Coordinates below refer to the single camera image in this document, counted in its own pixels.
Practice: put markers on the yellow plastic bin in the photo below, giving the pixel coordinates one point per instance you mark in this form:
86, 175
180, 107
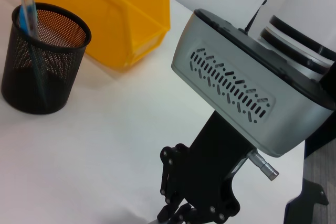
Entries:
118, 11

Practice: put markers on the black background stand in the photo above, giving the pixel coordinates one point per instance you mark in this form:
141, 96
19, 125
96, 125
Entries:
307, 200

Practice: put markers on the blue scissors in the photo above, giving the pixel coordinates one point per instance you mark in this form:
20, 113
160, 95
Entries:
26, 22

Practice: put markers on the black mesh cup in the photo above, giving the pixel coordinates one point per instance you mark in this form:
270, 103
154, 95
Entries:
26, 95

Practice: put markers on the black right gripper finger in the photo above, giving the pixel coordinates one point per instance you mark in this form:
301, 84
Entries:
199, 216
170, 171

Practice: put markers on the black robot torso panel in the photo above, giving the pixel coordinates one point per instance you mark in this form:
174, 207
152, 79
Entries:
325, 129

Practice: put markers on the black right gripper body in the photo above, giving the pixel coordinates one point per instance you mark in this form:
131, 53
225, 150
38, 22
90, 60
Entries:
210, 169

